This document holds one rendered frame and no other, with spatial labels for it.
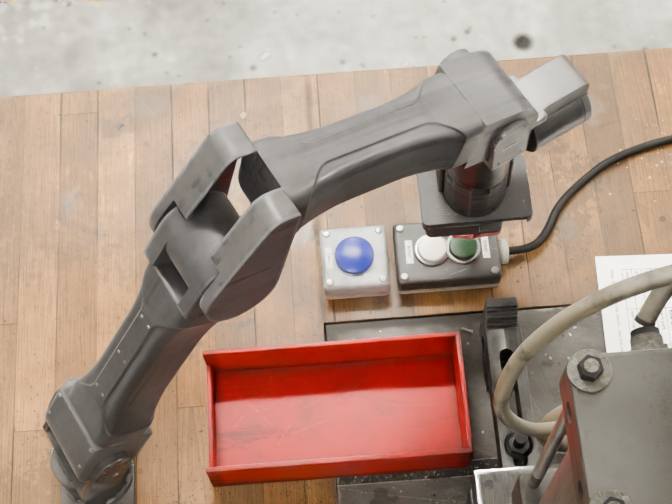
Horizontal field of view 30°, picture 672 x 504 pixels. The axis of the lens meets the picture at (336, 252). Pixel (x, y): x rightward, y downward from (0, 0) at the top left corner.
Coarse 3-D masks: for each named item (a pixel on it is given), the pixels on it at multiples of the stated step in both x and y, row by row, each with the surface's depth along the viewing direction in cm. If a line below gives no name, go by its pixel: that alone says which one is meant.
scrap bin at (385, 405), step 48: (432, 336) 121; (240, 384) 125; (288, 384) 125; (336, 384) 125; (384, 384) 125; (432, 384) 125; (240, 432) 123; (288, 432) 123; (336, 432) 123; (384, 432) 123; (432, 432) 123; (240, 480) 120; (288, 480) 121
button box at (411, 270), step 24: (648, 144) 135; (600, 168) 134; (576, 192) 133; (552, 216) 131; (408, 240) 128; (480, 240) 128; (504, 240) 129; (408, 264) 127; (432, 264) 127; (456, 264) 127; (480, 264) 127; (408, 288) 128; (432, 288) 128; (456, 288) 129
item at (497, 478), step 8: (552, 464) 108; (480, 472) 108; (488, 472) 108; (496, 472) 108; (504, 472) 108; (512, 472) 108; (520, 472) 108; (472, 480) 110; (480, 480) 107; (488, 480) 107; (496, 480) 107; (504, 480) 107; (512, 480) 107; (472, 488) 110; (480, 488) 107; (488, 488) 107; (496, 488) 107; (504, 488) 107; (512, 488) 107; (480, 496) 107; (488, 496) 107; (496, 496) 107; (504, 496) 107
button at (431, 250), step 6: (420, 240) 128; (426, 240) 128; (432, 240) 128; (438, 240) 128; (420, 246) 127; (426, 246) 127; (432, 246) 127; (438, 246) 127; (444, 246) 127; (420, 252) 127; (426, 252) 127; (432, 252) 127; (438, 252) 127; (444, 252) 127; (426, 258) 127; (432, 258) 127; (438, 258) 127
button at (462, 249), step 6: (450, 240) 128; (456, 240) 127; (462, 240) 127; (468, 240) 127; (474, 240) 127; (450, 246) 127; (456, 246) 127; (462, 246) 127; (468, 246) 127; (474, 246) 127; (450, 252) 127; (456, 252) 127; (462, 252) 127; (468, 252) 127; (474, 252) 127; (456, 258) 127; (462, 258) 127; (468, 258) 127
